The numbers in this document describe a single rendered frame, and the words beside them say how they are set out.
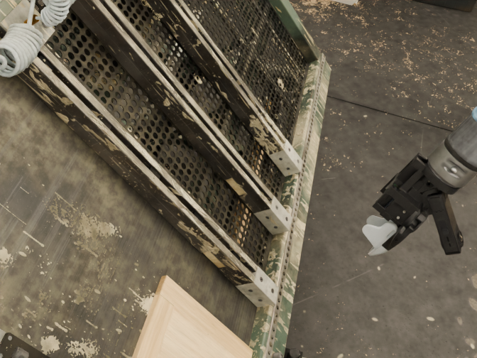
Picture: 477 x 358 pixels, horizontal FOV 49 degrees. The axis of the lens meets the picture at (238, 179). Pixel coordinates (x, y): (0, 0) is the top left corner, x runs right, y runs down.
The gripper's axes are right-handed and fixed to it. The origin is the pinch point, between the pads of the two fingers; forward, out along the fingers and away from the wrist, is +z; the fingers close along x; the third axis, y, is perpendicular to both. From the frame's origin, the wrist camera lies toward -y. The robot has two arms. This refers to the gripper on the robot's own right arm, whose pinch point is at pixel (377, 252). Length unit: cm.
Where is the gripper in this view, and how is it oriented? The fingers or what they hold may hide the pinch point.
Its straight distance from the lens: 102.4
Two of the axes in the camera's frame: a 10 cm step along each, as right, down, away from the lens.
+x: -4.3, 3.8, -8.2
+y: -7.6, -6.4, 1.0
